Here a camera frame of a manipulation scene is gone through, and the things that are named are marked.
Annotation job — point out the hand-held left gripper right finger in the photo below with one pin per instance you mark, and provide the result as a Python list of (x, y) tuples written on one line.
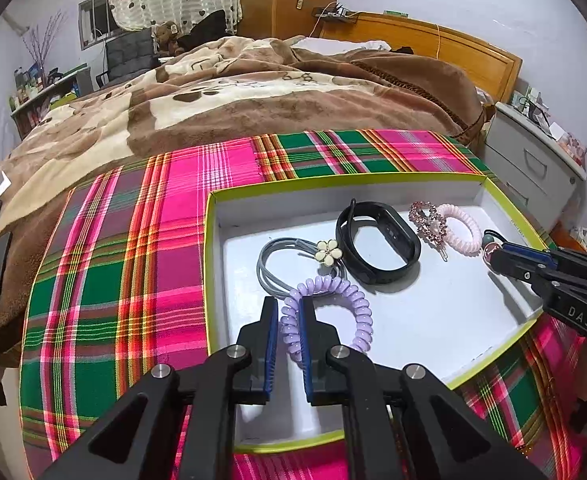
[(307, 355)]

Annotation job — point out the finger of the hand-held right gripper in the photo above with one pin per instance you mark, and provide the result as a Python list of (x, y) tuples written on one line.
[(531, 252), (511, 266)]

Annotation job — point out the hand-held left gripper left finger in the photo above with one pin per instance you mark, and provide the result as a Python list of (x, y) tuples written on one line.
[(270, 345)]

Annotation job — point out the yellow-green cardboard box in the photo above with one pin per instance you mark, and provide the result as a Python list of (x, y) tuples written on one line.
[(448, 310)]

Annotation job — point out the pink crystal hair clip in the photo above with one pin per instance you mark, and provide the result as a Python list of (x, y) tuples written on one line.
[(426, 230)]

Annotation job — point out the black smart wristband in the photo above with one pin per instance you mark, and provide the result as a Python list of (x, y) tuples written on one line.
[(358, 262)]

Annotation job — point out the orange storage box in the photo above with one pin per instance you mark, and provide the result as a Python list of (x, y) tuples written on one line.
[(576, 240)]

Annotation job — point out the grey nightstand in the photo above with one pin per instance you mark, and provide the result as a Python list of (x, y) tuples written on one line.
[(528, 170)]

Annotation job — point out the pink patterned box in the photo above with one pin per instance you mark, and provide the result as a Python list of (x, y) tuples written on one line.
[(572, 147)]

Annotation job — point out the small items on nightstand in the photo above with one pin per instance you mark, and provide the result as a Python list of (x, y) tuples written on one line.
[(533, 107)]

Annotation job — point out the pink green plaid cloth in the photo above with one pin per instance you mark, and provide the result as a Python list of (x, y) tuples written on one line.
[(138, 260)]

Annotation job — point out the wooden headboard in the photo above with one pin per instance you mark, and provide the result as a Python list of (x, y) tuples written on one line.
[(463, 55)]

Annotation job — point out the brown beige plush blanket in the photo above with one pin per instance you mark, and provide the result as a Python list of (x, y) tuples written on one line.
[(223, 100)]

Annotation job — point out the white pillow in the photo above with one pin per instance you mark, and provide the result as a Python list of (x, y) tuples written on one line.
[(333, 45)]

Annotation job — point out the power strip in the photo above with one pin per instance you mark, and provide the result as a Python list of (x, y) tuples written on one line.
[(336, 14)]

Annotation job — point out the black bag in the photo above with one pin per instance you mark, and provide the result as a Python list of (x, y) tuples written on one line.
[(206, 30)]

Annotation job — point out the black office chair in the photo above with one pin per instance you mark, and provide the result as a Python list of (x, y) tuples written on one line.
[(128, 55)]

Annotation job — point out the brown teddy bear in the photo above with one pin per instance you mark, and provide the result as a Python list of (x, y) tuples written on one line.
[(167, 37)]

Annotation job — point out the cluttered white desk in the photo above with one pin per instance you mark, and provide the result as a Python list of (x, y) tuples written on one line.
[(48, 100)]

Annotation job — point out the window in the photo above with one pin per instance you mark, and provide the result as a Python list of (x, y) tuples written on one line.
[(96, 22)]

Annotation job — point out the purple decorative branches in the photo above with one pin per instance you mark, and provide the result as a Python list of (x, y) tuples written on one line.
[(43, 45)]

